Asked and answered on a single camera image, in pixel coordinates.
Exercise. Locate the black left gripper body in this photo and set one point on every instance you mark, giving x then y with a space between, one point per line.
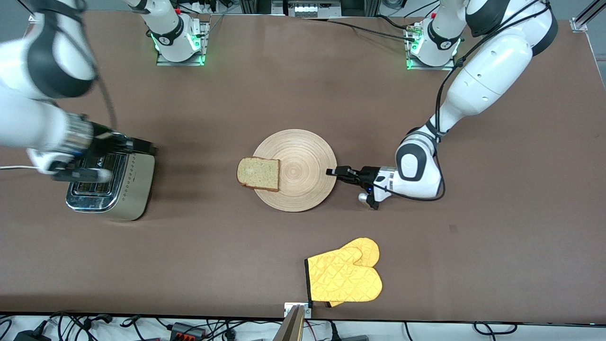
366 175

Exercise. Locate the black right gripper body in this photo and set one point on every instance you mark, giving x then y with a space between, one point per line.
105 141

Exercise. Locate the round wooden plate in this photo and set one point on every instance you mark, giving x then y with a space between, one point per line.
303 170

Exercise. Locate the brown bread slice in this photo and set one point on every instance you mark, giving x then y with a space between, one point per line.
258 174

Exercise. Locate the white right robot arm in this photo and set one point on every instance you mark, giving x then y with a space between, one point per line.
23 71

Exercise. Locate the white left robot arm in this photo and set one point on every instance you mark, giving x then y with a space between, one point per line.
492 71

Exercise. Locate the silver two-slot toaster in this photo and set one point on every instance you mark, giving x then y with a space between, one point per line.
137 189

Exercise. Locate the yellow quilted oven mitt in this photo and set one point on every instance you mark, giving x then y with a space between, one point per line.
345 279

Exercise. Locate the white power strip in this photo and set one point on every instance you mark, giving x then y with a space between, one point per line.
307 9

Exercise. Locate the orange black connector block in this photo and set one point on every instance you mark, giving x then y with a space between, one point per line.
187 330

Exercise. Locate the black power adapter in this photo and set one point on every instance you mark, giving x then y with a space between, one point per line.
31 335

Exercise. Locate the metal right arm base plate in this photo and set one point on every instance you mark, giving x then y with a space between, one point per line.
180 63

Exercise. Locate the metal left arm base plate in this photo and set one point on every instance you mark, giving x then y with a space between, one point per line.
428 68

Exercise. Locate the aluminium corner bracket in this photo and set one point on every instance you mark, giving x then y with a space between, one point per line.
32 18
584 19

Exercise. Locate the aluminium camera post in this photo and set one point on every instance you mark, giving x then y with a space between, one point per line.
293 327

